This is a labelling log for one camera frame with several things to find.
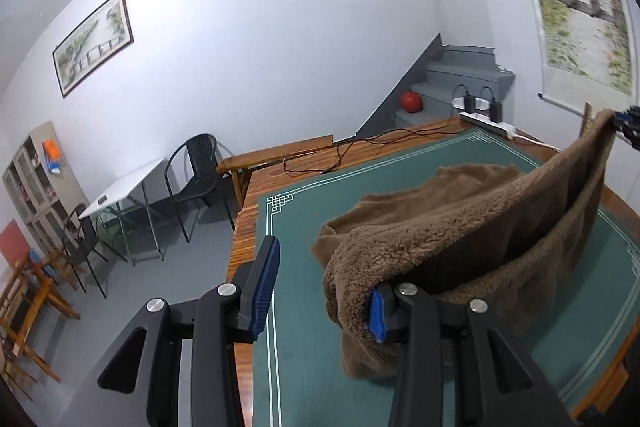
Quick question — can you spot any black metal chair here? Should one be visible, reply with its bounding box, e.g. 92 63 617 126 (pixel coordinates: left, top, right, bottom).
165 133 236 244
62 204 108 298

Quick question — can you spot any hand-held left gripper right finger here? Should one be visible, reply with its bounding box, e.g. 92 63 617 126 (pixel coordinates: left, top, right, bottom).
369 282 576 427

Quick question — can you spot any hanging scroll painting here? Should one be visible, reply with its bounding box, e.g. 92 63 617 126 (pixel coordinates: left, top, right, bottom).
502 0 640 112

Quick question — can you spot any white round disc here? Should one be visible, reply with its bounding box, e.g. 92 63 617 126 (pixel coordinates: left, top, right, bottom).
452 96 493 114

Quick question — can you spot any orange and blue packet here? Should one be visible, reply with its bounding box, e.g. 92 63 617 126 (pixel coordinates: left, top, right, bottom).
42 140 63 175

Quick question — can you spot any white power cord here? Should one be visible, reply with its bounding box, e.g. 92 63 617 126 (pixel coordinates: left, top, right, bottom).
512 134 563 152

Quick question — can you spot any green table mat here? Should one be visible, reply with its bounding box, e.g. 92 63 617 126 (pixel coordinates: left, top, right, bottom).
247 128 640 427

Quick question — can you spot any wooden bench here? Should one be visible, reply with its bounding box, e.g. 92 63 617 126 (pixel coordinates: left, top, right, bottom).
216 134 334 212

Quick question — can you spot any red board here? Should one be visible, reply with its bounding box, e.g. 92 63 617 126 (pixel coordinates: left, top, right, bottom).
0 219 26 268

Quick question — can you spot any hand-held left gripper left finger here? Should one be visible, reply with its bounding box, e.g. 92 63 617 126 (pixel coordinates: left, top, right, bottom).
96 235 281 427

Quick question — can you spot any beige glass-door cabinet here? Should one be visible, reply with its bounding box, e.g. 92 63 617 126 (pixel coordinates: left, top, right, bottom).
2 122 88 253

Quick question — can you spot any wooden chair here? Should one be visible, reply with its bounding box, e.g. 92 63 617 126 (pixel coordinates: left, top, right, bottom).
0 257 61 388
30 252 81 320

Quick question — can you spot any grey staircase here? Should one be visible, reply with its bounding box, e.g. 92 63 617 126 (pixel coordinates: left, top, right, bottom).
392 44 516 130

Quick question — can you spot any brown fleece garment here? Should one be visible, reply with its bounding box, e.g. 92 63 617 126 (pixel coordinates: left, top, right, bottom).
311 108 618 380

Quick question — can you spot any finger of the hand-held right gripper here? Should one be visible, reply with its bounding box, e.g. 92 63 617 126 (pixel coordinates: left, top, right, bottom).
612 104 640 150

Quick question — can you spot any bamboo chair back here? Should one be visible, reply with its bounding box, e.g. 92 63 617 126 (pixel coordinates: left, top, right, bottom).
580 103 598 138

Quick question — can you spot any red ball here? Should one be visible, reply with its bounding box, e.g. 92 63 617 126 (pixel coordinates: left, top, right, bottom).
399 91 424 114

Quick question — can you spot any white folding table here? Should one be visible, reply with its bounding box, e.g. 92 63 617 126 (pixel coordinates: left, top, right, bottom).
79 157 168 267

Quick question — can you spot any white power strip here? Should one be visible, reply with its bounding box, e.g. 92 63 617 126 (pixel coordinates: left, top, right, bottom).
459 111 516 138

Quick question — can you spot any black charger cable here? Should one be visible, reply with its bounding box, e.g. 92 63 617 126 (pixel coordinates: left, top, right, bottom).
282 84 471 175
340 86 496 158

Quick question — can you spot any framed landscape painting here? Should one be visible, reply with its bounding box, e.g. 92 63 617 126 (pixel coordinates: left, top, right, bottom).
52 0 135 98

